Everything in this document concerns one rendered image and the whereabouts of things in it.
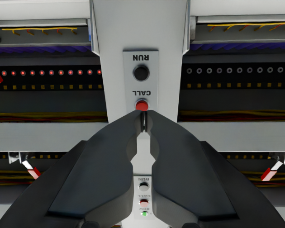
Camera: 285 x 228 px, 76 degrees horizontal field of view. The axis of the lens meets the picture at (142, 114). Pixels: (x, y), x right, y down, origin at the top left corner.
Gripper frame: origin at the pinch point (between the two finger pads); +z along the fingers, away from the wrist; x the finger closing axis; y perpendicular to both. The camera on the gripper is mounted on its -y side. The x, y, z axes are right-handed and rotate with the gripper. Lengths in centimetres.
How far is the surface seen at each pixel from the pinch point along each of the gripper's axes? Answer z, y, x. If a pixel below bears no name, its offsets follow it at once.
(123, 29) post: 10.0, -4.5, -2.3
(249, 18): 14.5, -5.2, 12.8
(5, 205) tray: 11.5, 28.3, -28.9
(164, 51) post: 10.0, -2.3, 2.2
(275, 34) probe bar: 16.4, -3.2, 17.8
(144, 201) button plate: 9.3, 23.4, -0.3
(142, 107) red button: 9.4, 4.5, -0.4
